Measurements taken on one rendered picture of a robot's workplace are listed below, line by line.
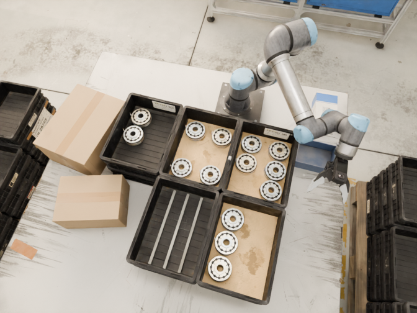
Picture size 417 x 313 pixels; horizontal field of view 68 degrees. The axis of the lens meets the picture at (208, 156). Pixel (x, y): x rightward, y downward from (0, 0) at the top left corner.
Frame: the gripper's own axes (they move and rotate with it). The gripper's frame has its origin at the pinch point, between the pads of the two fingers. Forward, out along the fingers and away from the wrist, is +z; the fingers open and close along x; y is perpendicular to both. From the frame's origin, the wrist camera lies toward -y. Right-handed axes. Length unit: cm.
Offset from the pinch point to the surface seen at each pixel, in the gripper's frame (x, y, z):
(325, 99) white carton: 5, 67, -31
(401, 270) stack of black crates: -66, 46, 46
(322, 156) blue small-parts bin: -3, 51, -3
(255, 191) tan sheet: 26.7, 16.0, 14.4
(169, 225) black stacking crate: 59, -5, 35
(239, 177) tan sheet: 36.1, 19.0, 11.7
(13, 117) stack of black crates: 192, 47, 35
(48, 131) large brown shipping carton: 134, 6, 16
